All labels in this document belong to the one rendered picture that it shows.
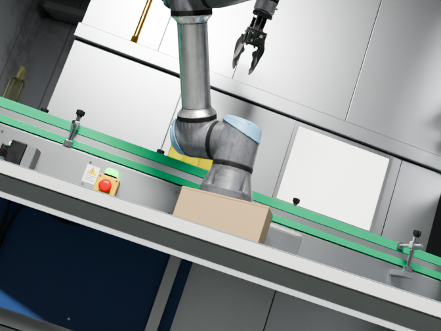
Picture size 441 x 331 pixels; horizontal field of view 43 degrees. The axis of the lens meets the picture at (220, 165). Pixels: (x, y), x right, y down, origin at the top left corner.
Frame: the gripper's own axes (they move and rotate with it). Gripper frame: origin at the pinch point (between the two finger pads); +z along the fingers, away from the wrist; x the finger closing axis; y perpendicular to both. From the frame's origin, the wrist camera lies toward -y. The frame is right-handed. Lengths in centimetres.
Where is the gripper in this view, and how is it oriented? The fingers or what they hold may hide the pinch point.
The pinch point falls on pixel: (241, 68)
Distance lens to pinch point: 201.4
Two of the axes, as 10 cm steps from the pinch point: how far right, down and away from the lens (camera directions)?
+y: 0.3, 1.9, -9.8
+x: 9.4, 3.3, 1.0
